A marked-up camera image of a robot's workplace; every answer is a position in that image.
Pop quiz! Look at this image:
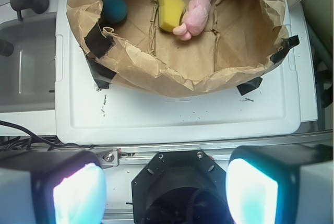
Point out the black cable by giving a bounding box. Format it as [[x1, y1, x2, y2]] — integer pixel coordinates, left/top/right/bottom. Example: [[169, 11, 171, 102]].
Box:
[[0, 120, 92, 153]]

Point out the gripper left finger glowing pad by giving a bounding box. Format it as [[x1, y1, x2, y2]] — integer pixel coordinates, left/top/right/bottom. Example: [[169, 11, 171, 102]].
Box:
[[1, 150, 106, 223]]

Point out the aluminium rail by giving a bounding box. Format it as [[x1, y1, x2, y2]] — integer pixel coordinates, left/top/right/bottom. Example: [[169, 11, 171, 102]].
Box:
[[92, 130, 333, 168]]

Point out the black mounting bracket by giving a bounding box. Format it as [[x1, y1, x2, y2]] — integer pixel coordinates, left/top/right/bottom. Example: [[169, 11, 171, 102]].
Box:
[[132, 150, 234, 223]]

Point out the black tape piece lower right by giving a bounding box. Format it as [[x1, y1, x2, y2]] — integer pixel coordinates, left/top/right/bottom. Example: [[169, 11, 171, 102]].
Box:
[[237, 77, 263, 96]]

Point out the yellow sponge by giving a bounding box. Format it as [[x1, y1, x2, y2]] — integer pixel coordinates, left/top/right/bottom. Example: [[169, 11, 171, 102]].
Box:
[[158, 0, 185, 32]]

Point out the pink plush bunny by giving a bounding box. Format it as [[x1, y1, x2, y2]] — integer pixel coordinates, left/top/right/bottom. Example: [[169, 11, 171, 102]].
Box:
[[172, 0, 212, 41]]

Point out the black tape piece lower left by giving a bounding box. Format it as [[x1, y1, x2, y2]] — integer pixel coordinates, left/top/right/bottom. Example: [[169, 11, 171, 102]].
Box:
[[86, 57, 116, 89]]

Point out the grey sink basin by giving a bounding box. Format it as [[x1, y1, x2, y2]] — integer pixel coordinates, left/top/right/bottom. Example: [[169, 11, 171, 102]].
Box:
[[1, 13, 56, 113]]

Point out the blue ball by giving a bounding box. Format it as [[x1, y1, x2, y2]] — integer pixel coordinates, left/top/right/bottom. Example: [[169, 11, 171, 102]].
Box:
[[102, 0, 127, 24]]

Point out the black tape piece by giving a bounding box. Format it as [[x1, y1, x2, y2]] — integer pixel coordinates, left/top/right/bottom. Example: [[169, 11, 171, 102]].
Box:
[[237, 77, 263, 96], [84, 22, 115, 58], [270, 35, 300, 65], [86, 57, 116, 89]]

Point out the brown paper bag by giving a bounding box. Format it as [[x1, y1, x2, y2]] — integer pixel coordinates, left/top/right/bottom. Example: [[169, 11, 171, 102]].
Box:
[[66, 0, 288, 98]]

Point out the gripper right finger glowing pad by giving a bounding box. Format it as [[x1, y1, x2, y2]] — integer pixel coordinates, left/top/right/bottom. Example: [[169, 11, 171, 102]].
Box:
[[225, 144, 333, 223]]

